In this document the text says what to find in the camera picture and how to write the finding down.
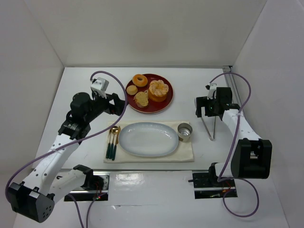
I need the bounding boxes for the dark red round plate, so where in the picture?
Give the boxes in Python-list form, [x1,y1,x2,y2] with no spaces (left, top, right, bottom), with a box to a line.
[127,74,173,114]

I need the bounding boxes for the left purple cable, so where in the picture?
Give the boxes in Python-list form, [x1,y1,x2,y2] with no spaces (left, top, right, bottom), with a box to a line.
[5,70,128,228]

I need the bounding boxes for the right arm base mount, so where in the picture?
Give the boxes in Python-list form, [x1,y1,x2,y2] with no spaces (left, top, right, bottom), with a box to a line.
[188,171,238,199]

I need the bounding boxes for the gold spoon green handle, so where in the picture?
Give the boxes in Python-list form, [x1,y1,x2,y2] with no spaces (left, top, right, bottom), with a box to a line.
[106,126,119,159]

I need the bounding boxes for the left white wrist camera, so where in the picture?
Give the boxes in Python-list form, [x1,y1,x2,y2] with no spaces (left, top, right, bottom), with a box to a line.
[90,77,109,98]

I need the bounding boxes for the purple cable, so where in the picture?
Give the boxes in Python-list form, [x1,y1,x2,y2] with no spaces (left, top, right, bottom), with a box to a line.
[5,70,128,228]
[209,72,260,218]

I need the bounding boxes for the small round bun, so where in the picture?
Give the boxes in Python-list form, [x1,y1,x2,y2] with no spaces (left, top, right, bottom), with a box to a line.
[126,85,138,95]

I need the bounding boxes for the metal tongs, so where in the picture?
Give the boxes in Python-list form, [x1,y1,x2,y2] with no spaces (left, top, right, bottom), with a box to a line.
[200,110,217,142]

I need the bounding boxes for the large orange sugared bread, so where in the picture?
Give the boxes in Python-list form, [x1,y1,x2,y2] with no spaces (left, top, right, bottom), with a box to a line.
[148,80,169,102]

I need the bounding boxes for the sliced bread piece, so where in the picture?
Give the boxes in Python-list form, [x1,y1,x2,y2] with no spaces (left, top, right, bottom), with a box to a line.
[133,92,149,108]

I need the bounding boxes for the glazed ring donut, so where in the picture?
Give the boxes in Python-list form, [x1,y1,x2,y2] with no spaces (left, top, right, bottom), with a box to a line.
[132,74,148,87]

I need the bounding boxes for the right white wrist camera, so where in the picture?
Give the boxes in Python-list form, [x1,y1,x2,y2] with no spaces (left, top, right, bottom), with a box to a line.
[206,83,217,100]

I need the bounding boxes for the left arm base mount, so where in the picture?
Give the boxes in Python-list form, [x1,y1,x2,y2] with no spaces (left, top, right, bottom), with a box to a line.
[69,171,110,202]

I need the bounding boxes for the gold fork green handle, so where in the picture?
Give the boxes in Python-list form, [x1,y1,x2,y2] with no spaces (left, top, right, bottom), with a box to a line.
[111,126,121,161]

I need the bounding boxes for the pale blue oval plate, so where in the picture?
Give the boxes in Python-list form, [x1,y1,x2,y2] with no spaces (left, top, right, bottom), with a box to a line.
[118,122,179,157]

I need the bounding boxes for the metal cup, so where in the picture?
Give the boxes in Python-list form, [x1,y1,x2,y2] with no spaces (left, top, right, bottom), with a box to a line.
[177,123,193,142]

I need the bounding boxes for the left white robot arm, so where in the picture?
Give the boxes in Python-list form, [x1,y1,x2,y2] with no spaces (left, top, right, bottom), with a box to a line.
[5,92,128,223]

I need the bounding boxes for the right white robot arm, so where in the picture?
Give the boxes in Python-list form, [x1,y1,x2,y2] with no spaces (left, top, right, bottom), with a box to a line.
[195,83,272,182]

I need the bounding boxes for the cream cloth placemat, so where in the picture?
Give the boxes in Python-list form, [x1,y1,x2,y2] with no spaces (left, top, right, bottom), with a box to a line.
[104,121,194,163]

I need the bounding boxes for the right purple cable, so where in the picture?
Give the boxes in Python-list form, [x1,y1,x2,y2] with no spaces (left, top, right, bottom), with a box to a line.
[209,72,260,218]

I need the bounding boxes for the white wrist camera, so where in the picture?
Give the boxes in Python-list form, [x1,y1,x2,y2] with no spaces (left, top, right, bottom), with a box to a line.
[206,83,217,100]
[90,77,109,98]

